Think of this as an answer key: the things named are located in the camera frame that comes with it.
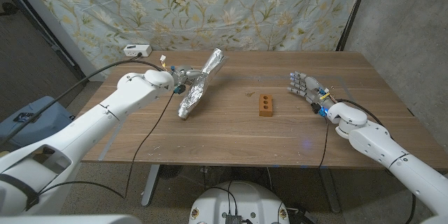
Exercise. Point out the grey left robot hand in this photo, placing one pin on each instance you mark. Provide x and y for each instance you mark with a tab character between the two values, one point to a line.
185	73

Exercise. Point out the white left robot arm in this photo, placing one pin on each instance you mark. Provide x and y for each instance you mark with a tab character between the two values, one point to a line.
87	129

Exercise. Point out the black device with screen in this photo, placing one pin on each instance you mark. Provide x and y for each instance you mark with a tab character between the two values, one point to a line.
24	117

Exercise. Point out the blue-grey storage box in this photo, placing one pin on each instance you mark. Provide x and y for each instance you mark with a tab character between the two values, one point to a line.
52	108

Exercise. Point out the aluminum foil roll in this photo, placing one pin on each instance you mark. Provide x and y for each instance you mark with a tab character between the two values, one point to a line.
197	89

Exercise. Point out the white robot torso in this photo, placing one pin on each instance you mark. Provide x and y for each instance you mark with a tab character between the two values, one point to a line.
241	199

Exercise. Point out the orange three-hole brick block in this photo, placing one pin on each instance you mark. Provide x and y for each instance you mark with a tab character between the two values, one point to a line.
265	106

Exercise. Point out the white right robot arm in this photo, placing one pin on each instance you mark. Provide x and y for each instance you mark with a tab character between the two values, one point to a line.
402	157

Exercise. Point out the white power strip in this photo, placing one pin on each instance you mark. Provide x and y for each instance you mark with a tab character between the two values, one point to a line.
137	50

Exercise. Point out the black backdrop stand pole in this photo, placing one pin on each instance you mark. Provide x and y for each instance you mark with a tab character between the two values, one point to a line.
351	12

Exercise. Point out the floral printed backdrop cloth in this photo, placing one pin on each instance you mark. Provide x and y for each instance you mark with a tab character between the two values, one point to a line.
210	14

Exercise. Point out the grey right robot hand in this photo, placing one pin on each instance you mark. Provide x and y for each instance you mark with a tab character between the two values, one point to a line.
313	89

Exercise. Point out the white table leg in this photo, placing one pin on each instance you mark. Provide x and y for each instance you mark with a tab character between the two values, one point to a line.
151	185
329	190

